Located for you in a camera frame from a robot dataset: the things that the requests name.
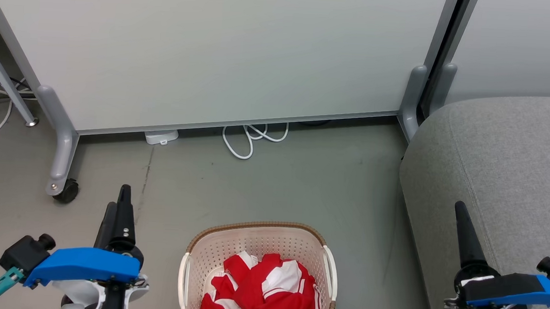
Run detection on looped white cable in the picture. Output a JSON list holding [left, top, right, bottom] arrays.
[[220, 118, 290, 163]]

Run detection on red and white cloth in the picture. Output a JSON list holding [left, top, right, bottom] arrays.
[[199, 248, 325, 309]]

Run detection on white power adapter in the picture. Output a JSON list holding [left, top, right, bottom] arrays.
[[143, 127, 180, 148]]

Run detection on left gripper white grey body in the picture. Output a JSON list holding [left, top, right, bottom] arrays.
[[51, 236, 152, 309]]

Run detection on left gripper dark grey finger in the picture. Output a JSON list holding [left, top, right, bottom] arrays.
[[94, 201, 117, 250], [109, 184, 139, 250]]

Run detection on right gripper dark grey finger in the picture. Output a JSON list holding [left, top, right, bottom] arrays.
[[450, 200, 493, 272]]

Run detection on long white floor cable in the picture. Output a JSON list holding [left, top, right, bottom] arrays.
[[0, 87, 37, 149]]

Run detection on narrow white partition panel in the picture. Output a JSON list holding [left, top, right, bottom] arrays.
[[431, 0, 550, 125]]

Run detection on grey partition leg with caster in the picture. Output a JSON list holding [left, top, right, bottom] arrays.
[[31, 84, 83, 198]]

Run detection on left blue camera mount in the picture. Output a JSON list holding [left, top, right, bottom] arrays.
[[23, 244, 142, 294]]

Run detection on grey metal table leg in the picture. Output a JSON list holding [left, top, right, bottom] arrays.
[[0, 27, 45, 128]]

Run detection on white plastic laundry basket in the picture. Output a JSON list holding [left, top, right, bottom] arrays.
[[176, 215, 342, 309]]

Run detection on grey leg of narrow partition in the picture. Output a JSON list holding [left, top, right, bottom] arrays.
[[428, 62, 458, 119]]

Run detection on right gripper white grey body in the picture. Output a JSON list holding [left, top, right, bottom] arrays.
[[444, 260, 550, 309]]

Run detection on black caster wheel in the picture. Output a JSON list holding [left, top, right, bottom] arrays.
[[52, 178, 81, 205]]

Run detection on right blue black camera mount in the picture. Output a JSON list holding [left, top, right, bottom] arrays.
[[459, 268, 550, 309]]

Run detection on grey fabric sofa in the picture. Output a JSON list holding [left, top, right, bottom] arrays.
[[391, 86, 550, 309]]

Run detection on wide white partition panel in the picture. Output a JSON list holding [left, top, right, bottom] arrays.
[[0, 0, 459, 158]]

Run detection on short grey partition leg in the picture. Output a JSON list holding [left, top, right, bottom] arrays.
[[396, 63, 428, 144]]

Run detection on teal cable connector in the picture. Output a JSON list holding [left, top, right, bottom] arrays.
[[0, 266, 25, 308]]

